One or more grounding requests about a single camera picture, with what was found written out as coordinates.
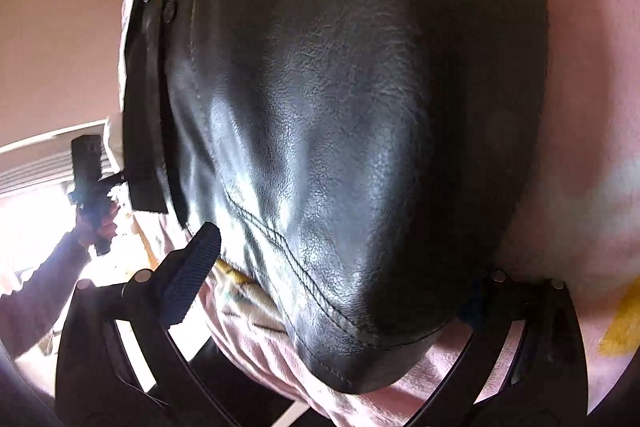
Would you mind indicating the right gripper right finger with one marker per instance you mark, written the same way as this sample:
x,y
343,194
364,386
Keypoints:
x,y
546,383

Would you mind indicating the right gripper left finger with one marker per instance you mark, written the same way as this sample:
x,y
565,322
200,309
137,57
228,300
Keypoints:
x,y
95,384

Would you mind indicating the black leather jacket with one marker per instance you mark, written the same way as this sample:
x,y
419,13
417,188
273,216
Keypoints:
x,y
361,158

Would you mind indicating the purple sleeved left forearm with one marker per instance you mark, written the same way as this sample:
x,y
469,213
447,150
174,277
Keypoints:
x,y
30,313

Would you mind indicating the person's left hand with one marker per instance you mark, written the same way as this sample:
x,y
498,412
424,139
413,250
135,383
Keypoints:
x,y
87,233

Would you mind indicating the white window blind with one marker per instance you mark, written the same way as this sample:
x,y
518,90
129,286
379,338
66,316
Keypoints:
x,y
43,158

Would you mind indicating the pink patterned bed quilt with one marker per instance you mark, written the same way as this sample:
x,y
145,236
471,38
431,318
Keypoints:
x,y
577,221

